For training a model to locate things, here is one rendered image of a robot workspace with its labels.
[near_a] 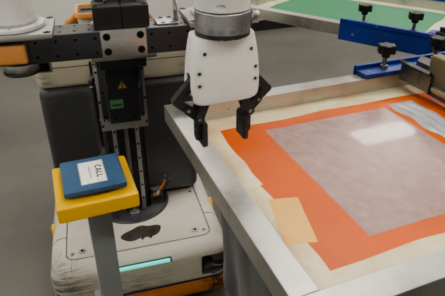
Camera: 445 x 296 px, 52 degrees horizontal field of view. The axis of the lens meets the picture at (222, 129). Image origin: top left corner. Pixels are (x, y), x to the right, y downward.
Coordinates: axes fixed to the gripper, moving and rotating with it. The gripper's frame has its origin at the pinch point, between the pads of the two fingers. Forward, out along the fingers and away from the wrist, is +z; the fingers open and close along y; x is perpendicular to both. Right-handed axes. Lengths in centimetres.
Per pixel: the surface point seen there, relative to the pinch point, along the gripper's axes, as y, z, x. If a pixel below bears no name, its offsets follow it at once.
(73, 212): 23.3, 13.0, -5.0
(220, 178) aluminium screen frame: 0.7, 8.3, 0.8
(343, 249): -10.7, 11.7, 18.4
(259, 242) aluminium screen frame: 1.3, 8.2, 16.3
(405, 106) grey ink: -49, 12, -14
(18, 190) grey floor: 51, 109, -160
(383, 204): -22.4, 11.8, 12.2
